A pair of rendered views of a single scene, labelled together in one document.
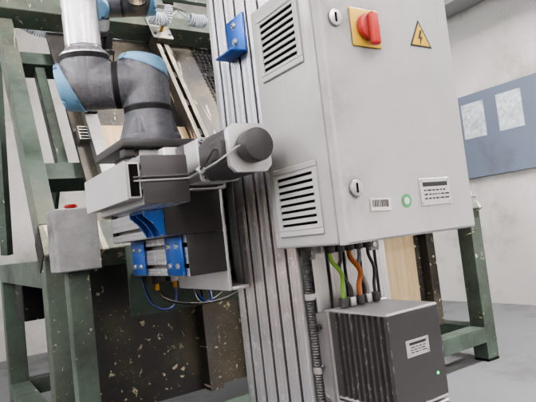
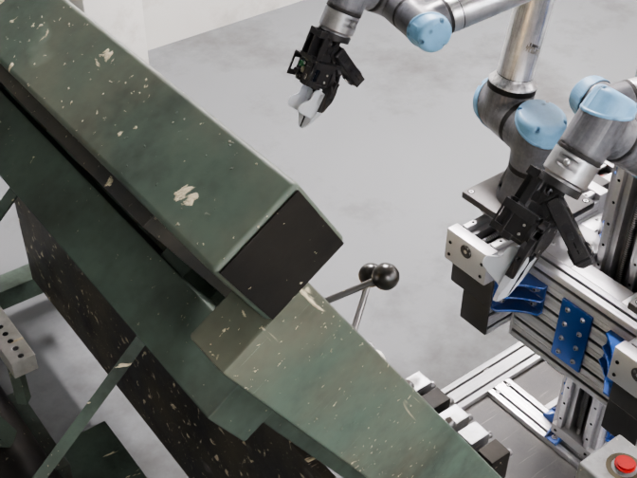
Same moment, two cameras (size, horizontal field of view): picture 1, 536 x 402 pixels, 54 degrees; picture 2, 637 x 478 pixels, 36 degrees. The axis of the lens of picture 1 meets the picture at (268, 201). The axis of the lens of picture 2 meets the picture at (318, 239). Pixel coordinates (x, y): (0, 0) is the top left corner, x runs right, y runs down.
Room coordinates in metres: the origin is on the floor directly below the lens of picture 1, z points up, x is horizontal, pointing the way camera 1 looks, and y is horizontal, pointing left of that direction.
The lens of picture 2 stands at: (2.19, 1.70, 2.40)
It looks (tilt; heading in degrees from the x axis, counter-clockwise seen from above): 39 degrees down; 266
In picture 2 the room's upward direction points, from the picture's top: 1 degrees clockwise
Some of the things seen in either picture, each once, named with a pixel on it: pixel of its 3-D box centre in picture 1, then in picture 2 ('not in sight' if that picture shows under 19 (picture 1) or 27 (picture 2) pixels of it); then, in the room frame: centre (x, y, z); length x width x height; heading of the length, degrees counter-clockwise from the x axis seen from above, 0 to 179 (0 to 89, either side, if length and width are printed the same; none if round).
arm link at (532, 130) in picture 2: not in sight; (536, 135); (1.56, -0.15, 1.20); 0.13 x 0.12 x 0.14; 110
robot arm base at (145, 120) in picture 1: (149, 128); not in sight; (1.28, 0.27, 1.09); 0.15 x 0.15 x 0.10
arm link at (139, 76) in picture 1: (142, 81); not in sight; (1.28, 0.28, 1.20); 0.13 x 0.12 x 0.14; 100
